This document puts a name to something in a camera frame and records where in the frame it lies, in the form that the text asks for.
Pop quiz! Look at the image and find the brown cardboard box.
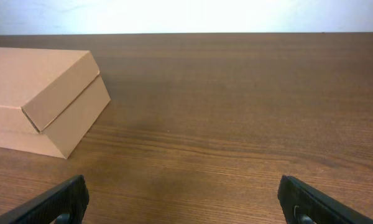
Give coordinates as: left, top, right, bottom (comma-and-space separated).
0, 47, 110, 159

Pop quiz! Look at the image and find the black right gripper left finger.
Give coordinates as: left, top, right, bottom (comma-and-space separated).
0, 175, 90, 224

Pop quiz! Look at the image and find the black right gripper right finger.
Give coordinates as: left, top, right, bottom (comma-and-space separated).
277, 175, 373, 224

